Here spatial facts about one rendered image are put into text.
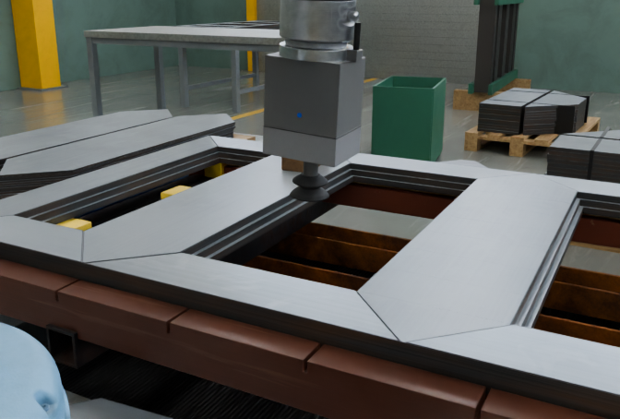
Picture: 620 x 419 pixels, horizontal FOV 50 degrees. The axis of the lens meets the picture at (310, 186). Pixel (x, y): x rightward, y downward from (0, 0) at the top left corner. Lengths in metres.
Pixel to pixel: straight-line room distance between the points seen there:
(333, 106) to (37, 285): 0.48
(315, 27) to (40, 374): 0.40
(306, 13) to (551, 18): 8.46
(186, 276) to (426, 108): 3.80
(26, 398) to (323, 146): 0.39
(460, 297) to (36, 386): 0.53
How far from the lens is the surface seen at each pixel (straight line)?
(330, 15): 0.65
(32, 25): 9.09
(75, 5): 10.02
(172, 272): 0.88
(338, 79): 0.65
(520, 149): 5.26
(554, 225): 1.09
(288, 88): 0.68
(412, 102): 4.58
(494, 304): 0.80
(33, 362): 0.42
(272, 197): 1.16
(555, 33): 9.07
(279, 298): 0.79
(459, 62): 9.31
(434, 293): 0.82
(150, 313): 0.83
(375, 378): 0.69
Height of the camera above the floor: 1.19
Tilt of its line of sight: 16 degrees down
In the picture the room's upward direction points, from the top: straight up
